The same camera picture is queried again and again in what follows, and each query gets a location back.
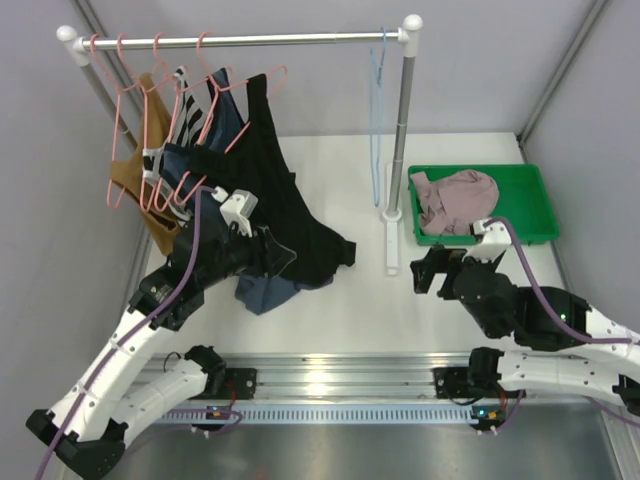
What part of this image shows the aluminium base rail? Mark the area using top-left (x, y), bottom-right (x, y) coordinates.
top-left (84, 352), bottom-right (591, 401)

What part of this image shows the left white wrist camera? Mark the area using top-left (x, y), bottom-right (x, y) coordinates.
top-left (211, 187), bottom-right (258, 237)

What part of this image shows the pink hanger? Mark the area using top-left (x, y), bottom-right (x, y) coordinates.
top-left (89, 33), bottom-right (124, 209)
top-left (116, 34), bottom-right (155, 212)
top-left (152, 31), bottom-right (201, 216)
top-left (173, 31), bottom-right (289, 206)

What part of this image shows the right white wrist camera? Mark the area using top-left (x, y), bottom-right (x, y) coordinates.
top-left (465, 216), bottom-right (513, 263)

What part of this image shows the pink tank top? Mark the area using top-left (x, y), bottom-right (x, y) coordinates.
top-left (409, 169), bottom-right (500, 236)

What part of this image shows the green plastic tray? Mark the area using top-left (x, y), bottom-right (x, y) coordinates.
top-left (408, 164), bottom-right (559, 246)

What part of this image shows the black white striped tank top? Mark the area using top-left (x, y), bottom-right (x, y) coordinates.
top-left (141, 65), bottom-right (211, 226)

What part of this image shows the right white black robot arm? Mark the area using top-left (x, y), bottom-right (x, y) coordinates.
top-left (410, 245), bottom-right (639, 416)

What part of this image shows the light blue wire hanger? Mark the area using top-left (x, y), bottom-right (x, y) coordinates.
top-left (368, 28), bottom-right (388, 208)

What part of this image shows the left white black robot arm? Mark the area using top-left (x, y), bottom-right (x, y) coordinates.
top-left (26, 223), bottom-right (296, 479)

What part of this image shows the perforated grey cable duct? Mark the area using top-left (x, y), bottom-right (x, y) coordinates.
top-left (156, 403), bottom-right (503, 425)

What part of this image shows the white and silver clothes rack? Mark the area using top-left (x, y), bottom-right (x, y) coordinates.
top-left (56, 14), bottom-right (424, 276)

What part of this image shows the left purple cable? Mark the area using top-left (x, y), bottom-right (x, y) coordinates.
top-left (34, 185), bottom-right (221, 480)

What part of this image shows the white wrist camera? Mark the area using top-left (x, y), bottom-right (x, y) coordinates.
top-left (465, 216), bottom-right (513, 263)
top-left (211, 187), bottom-right (258, 237)

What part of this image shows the brown tank top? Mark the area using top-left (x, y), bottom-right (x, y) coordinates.
top-left (110, 73), bottom-right (181, 256)

